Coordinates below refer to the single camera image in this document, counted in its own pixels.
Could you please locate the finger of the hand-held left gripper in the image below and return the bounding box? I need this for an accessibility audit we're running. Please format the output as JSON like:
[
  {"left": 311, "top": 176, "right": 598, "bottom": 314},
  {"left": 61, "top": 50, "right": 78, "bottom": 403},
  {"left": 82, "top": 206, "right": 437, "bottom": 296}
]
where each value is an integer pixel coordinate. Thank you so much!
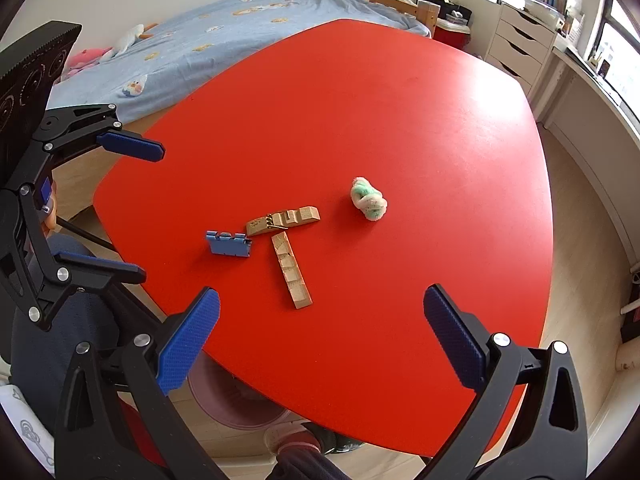
[
  {"left": 15, "top": 103, "right": 166, "bottom": 192},
  {"left": 27, "top": 250, "right": 148, "bottom": 332}
]

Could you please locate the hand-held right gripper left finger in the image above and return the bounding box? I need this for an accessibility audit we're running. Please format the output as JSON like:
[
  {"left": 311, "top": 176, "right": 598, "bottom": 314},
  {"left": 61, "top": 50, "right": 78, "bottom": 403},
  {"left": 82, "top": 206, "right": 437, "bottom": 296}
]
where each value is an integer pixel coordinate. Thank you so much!
[{"left": 54, "top": 287, "right": 223, "bottom": 480}]

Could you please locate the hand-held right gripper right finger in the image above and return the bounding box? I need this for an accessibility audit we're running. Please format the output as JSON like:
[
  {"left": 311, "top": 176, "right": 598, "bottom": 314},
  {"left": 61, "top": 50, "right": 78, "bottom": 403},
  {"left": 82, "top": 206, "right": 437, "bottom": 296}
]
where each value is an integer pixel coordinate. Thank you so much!
[{"left": 423, "top": 284, "right": 591, "bottom": 480}]

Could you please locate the pink round bin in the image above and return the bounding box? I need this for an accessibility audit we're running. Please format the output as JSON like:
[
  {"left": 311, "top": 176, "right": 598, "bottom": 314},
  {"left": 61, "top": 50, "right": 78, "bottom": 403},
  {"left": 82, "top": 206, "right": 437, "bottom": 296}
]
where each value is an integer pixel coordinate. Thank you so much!
[{"left": 187, "top": 355, "right": 291, "bottom": 428}]

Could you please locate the blue plastic comb piece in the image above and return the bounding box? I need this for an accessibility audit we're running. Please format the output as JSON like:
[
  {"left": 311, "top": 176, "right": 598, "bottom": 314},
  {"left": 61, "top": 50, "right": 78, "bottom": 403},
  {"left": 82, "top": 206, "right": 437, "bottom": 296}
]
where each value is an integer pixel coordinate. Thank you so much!
[{"left": 205, "top": 230, "right": 251, "bottom": 259}]

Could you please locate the plain notched wooden block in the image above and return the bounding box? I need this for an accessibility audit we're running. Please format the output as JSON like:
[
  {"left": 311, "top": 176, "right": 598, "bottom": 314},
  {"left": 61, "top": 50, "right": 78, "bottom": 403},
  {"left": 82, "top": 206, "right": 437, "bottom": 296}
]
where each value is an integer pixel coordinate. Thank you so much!
[{"left": 270, "top": 232, "right": 314, "bottom": 310}]

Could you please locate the green and white yarn ball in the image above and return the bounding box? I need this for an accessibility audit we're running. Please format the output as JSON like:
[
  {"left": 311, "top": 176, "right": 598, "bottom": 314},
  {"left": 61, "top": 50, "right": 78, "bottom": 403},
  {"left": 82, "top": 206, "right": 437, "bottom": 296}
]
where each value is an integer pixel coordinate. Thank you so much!
[{"left": 350, "top": 176, "right": 389, "bottom": 222}]

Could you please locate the wooden block with metal spring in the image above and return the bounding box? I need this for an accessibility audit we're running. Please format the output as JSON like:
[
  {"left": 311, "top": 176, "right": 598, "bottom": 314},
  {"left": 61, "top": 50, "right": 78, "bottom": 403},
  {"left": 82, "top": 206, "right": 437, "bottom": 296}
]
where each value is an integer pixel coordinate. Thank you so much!
[{"left": 245, "top": 205, "right": 321, "bottom": 237}]

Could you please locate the pink plush toy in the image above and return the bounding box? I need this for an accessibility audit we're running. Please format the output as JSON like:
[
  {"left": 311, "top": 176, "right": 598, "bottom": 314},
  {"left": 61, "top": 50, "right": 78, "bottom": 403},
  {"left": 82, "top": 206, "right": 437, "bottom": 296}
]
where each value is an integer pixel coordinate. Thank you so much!
[{"left": 62, "top": 47, "right": 113, "bottom": 81}]

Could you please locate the white goose plush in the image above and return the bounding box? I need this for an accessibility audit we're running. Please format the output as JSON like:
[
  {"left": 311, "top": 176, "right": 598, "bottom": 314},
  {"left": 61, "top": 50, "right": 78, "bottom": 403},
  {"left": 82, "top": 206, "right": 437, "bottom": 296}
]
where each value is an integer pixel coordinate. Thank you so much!
[{"left": 102, "top": 22, "right": 158, "bottom": 61}]

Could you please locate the grey slipper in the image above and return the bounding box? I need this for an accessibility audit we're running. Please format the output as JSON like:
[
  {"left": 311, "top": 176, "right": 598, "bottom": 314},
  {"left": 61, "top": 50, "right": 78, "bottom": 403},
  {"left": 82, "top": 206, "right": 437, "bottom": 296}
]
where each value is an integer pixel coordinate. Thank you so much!
[{"left": 264, "top": 422, "right": 361, "bottom": 456}]

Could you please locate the bed with blue sheet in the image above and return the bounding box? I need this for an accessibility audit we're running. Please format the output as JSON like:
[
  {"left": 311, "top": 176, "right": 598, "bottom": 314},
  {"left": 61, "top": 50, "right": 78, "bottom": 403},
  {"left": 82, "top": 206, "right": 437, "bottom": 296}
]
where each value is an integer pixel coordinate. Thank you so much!
[{"left": 47, "top": 0, "right": 441, "bottom": 126}]

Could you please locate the person's right leg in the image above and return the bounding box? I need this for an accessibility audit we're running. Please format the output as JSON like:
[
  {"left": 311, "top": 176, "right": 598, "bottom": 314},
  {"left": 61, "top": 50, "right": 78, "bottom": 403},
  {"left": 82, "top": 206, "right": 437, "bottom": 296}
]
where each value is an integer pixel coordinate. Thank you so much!
[{"left": 272, "top": 447, "right": 351, "bottom": 480}]

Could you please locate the white printed cloth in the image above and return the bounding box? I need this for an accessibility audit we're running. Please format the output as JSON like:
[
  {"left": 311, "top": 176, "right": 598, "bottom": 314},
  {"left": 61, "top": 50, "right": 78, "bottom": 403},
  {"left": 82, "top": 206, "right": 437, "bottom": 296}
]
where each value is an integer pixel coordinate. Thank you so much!
[{"left": 0, "top": 385, "right": 56, "bottom": 476}]

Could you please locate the red table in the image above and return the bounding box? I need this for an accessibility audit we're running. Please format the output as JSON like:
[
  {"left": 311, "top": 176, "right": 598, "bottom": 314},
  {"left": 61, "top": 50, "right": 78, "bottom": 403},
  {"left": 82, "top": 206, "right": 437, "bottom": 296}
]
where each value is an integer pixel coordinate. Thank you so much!
[{"left": 92, "top": 18, "right": 553, "bottom": 467}]

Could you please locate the white desk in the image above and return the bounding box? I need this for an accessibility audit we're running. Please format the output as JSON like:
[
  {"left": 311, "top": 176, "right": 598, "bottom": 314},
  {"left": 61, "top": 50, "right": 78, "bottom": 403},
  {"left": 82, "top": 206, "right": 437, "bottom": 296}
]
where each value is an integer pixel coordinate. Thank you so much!
[{"left": 537, "top": 45, "right": 640, "bottom": 271}]

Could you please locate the red storage box white lid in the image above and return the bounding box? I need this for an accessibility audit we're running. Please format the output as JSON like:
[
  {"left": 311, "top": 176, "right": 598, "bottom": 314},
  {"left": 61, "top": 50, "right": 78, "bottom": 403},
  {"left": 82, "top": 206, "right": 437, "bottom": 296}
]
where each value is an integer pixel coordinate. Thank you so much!
[{"left": 432, "top": 22, "right": 472, "bottom": 51}]

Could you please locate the white drawer cabinet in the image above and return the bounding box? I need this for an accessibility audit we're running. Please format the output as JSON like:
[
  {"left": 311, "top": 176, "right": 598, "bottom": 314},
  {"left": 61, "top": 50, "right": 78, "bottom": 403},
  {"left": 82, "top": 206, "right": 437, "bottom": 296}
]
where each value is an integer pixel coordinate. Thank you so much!
[{"left": 485, "top": 2, "right": 556, "bottom": 98}]

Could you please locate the black box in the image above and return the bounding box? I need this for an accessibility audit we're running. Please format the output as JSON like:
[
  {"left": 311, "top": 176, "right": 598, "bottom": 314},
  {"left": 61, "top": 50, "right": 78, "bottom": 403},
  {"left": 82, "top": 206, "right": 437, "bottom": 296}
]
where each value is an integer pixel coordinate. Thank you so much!
[{"left": 417, "top": 0, "right": 473, "bottom": 25}]

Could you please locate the white printer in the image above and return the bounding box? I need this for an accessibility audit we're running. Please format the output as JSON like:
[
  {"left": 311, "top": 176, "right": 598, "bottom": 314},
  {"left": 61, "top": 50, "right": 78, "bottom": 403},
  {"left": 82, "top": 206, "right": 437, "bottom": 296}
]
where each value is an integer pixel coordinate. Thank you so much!
[{"left": 522, "top": 0, "right": 566, "bottom": 28}]

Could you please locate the window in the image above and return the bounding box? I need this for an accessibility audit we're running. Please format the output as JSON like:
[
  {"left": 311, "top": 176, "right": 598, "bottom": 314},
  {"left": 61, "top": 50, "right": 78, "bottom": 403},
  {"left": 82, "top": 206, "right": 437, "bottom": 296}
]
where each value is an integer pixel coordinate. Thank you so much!
[{"left": 482, "top": 0, "right": 640, "bottom": 126}]

